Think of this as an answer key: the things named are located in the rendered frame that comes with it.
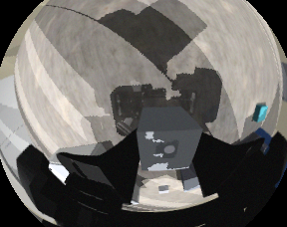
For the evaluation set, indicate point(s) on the light blue rectangular block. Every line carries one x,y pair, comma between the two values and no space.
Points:
260,113

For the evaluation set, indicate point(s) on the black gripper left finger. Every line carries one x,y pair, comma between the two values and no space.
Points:
116,168

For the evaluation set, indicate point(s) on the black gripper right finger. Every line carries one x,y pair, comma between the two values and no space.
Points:
215,160

